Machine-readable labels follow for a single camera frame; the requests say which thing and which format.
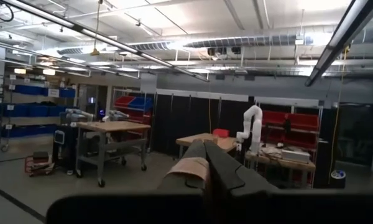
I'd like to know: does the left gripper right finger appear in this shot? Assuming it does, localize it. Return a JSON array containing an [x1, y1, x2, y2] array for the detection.
[[204, 139, 279, 197]]

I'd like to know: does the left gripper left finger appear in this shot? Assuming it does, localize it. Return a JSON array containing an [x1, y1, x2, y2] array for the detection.
[[156, 139, 210, 192]]

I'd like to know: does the red box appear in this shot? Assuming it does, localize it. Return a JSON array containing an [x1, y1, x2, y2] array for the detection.
[[211, 128, 231, 139]]

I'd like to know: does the cluttered wooden table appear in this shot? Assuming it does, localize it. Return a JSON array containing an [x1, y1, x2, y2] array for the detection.
[[244, 145, 317, 189]]

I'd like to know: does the white box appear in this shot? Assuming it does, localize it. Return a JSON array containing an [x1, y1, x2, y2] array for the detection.
[[280, 149, 311, 164]]

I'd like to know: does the wooden workbench on casters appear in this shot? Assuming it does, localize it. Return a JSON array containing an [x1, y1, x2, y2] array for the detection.
[[75, 120, 152, 188]]

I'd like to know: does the shelf with red bins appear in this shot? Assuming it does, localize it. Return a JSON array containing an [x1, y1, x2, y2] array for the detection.
[[260, 107, 323, 151]]

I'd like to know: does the black bucket with blue roll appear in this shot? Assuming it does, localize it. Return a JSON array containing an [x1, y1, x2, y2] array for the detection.
[[329, 169, 347, 189]]

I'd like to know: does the black cabinet with screen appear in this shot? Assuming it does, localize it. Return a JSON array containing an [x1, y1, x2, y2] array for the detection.
[[52, 124, 79, 174]]

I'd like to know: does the black ceiling device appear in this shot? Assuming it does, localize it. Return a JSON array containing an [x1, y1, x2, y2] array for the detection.
[[206, 46, 242, 57]]

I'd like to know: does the red black equipment stack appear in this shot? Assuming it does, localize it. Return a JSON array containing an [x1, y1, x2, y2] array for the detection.
[[24, 151, 55, 178]]

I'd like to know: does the black overhead bar with light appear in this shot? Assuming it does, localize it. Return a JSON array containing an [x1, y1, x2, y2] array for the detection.
[[304, 0, 373, 88], [0, 0, 211, 83]]

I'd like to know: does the yellow hanging power outlet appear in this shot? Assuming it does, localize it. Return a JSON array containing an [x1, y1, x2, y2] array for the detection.
[[89, 0, 102, 57]]

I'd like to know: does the shelving with blue bins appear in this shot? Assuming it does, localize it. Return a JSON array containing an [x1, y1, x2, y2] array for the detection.
[[0, 73, 77, 139]]

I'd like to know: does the wire rack with red bins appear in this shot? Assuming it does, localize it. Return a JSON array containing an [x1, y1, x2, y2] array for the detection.
[[113, 88, 155, 126]]

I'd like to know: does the yellow hanging cable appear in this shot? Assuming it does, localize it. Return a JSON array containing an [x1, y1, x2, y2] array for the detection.
[[327, 45, 351, 186]]

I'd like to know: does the silver ventilation duct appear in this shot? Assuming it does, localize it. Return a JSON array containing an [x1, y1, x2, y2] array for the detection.
[[57, 29, 373, 57]]

